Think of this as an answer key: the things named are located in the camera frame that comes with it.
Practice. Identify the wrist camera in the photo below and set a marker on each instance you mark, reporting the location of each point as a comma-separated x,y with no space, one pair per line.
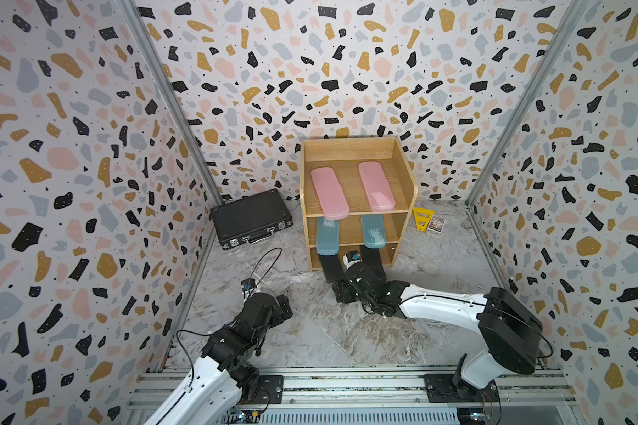
248,287
351,258

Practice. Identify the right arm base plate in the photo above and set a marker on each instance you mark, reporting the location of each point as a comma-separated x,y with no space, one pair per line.
451,388

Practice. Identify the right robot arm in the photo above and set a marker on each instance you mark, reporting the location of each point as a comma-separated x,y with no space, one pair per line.
511,333

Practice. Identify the black pencil case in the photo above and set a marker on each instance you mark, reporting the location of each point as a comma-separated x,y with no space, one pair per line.
371,257
332,267

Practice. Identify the teal pencil case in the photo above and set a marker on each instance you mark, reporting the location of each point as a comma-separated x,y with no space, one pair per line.
328,237
374,231

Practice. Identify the wooden three-tier shelf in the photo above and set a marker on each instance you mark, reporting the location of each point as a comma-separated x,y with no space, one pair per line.
344,156

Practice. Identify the black briefcase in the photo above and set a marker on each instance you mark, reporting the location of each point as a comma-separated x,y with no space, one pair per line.
250,220

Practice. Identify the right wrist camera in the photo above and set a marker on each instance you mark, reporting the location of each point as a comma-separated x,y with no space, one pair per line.
351,258

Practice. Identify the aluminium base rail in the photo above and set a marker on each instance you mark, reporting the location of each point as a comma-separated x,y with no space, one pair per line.
378,395

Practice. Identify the small card box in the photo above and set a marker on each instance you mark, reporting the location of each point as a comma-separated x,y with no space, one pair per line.
436,224

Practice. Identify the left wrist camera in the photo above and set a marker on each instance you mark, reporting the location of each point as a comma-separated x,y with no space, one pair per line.
248,287

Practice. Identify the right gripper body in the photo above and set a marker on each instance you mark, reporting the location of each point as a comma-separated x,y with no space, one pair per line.
348,295

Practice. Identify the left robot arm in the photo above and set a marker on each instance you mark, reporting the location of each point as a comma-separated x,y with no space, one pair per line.
223,376

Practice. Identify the pink pencil case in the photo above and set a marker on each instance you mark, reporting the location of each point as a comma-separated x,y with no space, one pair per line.
330,194
376,186

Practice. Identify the yellow triangular packet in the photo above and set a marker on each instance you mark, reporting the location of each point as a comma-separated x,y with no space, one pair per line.
422,217

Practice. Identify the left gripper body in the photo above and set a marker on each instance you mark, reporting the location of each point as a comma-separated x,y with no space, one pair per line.
277,316

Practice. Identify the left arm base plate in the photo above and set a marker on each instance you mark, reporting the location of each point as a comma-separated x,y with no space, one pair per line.
264,390

